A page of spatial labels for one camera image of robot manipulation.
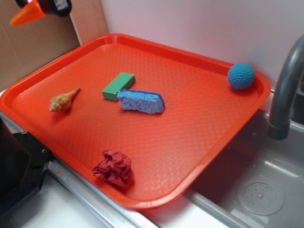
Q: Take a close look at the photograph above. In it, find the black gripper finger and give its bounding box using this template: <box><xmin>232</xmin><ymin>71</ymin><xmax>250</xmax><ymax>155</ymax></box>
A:
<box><xmin>38</xmin><ymin>0</ymin><xmax>72</xmax><ymax>17</ymax></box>

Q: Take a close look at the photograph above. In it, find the orange toy carrot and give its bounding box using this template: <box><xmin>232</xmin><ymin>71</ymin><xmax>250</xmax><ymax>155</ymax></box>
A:
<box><xmin>10</xmin><ymin>0</ymin><xmax>46</xmax><ymax>26</ymax></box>

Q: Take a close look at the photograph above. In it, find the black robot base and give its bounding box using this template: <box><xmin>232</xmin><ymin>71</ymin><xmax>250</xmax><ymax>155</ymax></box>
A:
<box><xmin>0</xmin><ymin>120</ymin><xmax>51</xmax><ymax>218</ymax></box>

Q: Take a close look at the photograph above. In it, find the blue sponge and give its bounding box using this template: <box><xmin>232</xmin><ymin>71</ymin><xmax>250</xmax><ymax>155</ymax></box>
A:
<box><xmin>116</xmin><ymin>89</ymin><xmax>165</xmax><ymax>114</ymax></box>

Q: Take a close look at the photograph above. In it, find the brown cardboard panel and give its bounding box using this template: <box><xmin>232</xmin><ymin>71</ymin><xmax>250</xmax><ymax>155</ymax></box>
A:
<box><xmin>0</xmin><ymin>0</ymin><xmax>108</xmax><ymax>91</ymax></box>

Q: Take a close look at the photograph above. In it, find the tan toy seashell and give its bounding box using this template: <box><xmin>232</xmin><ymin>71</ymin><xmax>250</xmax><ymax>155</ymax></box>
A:
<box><xmin>49</xmin><ymin>88</ymin><xmax>80</xmax><ymax>112</ymax></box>

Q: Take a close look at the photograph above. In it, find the green rectangular block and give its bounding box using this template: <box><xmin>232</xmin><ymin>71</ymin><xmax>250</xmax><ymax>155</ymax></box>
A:
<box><xmin>102</xmin><ymin>73</ymin><xmax>136</xmax><ymax>101</ymax></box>

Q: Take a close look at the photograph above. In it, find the red plastic tray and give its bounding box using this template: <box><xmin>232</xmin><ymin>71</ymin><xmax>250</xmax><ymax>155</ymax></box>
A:
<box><xmin>0</xmin><ymin>34</ymin><xmax>271</xmax><ymax>210</ymax></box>

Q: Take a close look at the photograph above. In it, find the crumpled red cloth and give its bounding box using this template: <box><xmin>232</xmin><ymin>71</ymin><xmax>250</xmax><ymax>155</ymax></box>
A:
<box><xmin>93</xmin><ymin>150</ymin><xmax>134</xmax><ymax>188</ymax></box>

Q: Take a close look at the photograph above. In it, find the blue knitted ball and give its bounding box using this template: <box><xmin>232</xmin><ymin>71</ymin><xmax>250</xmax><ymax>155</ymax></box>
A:
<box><xmin>228</xmin><ymin>63</ymin><xmax>255</xmax><ymax>90</ymax></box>

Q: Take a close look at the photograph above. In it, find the grey toy faucet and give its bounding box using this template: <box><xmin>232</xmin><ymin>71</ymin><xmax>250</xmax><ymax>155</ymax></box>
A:
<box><xmin>267</xmin><ymin>36</ymin><xmax>304</xmax><ymax>140</ymax></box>

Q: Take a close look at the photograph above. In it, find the grey toy sink basin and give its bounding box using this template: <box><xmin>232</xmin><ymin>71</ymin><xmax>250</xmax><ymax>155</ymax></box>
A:
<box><xmin>145</xmin><ymin>112</ymin><xmax>304</xmax><ymax>228</ymax></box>

